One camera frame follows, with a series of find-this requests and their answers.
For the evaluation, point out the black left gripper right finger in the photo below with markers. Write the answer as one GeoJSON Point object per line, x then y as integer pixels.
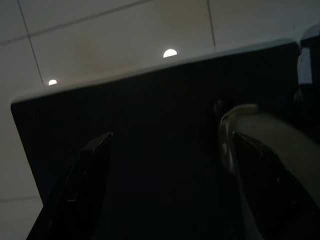
{"type": "Point", "coordinates": [275, 212]}

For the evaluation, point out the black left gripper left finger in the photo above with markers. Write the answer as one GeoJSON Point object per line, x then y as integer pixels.
{"type": "Point", "coordinates": [75, 200]}

